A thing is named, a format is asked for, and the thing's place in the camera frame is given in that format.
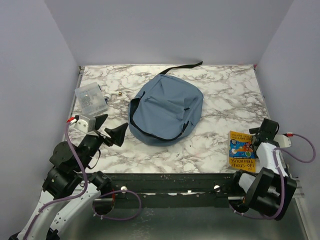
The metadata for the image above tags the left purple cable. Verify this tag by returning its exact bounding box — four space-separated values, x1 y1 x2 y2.
23 119 143 240

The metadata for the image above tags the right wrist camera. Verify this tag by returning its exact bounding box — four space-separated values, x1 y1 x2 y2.
273 134 292 148

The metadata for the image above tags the white plastic fitting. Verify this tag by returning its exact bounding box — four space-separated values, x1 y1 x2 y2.
103 91 123 101

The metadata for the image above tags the aluminium mounting rail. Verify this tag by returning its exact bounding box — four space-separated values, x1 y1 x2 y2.
38 174 306 201

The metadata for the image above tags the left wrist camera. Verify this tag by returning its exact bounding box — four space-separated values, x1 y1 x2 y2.
71 114 96 134

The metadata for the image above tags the yellow blue treehouse book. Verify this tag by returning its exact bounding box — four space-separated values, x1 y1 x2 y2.
228 131 256 173

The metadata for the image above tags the purple cable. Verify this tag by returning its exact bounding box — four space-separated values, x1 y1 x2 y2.
23 119 143 240
232 133 316 220

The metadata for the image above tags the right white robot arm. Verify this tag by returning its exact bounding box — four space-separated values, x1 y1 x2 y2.
229 118 297 221

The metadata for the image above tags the blue student backpack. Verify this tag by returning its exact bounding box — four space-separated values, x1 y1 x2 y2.
128 68 204 147

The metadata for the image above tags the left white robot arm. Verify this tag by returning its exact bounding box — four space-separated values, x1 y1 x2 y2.
10 114 128 240

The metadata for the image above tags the clear plastic storage box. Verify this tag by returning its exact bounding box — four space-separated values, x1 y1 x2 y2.
74 82 107 115

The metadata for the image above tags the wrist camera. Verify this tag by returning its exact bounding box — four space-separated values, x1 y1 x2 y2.
273 134 292 148
71 114 96 134

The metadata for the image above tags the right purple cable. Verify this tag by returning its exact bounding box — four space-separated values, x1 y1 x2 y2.
232 133 316 220

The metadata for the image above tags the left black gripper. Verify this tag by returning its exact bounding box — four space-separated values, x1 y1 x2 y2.
77 113 129 171

